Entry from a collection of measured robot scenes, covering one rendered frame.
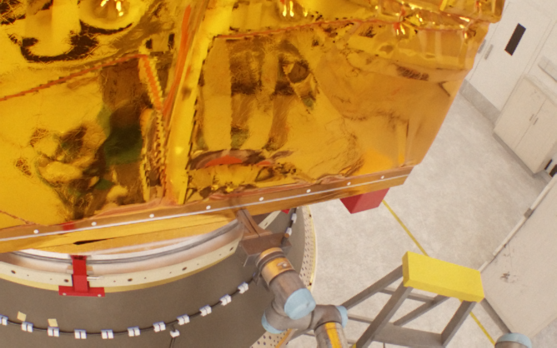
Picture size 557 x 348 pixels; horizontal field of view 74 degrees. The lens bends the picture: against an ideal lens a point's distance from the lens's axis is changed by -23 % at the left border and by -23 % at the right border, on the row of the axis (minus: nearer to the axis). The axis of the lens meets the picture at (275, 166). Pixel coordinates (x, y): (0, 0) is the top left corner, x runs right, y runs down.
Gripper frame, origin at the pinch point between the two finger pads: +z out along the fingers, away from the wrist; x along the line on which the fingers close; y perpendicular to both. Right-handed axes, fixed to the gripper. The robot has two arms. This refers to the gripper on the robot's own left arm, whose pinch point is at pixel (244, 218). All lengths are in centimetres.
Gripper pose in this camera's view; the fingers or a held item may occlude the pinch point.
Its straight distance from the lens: 123.2
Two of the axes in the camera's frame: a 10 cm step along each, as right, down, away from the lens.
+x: -8.2, 1.1, -5.6
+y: 3.1, -7.4, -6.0
